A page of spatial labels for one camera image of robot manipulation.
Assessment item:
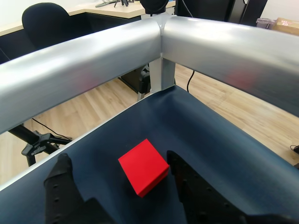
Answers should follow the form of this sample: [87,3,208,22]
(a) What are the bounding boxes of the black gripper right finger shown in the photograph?
[165,150,299,224]

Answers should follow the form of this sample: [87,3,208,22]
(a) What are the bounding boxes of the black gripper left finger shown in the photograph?
[43,153,121,224]

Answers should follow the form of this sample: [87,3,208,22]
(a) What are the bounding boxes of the red cube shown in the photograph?
[118,138,170,198]

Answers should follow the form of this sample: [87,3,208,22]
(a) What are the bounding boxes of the cardboard box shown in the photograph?
[272,17,299,36]

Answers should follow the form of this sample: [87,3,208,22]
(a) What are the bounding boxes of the black stand base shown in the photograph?
[8,123,73,168]

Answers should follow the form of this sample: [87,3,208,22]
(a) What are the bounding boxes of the silver metal table railing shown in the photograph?
[0,14,299,140]

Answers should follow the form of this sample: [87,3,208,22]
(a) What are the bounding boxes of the black office chair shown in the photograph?
[21,2,71,51]

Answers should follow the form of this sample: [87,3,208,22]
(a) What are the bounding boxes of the grey waste bin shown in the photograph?
[256,18,276,30]

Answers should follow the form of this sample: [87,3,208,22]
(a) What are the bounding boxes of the light wood office desk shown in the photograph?
[0,0,176,37]

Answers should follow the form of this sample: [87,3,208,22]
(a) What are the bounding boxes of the black cabinet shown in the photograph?
[175,0,269,27]

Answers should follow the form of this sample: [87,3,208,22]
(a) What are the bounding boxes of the black round device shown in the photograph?
[139,0,169,15]

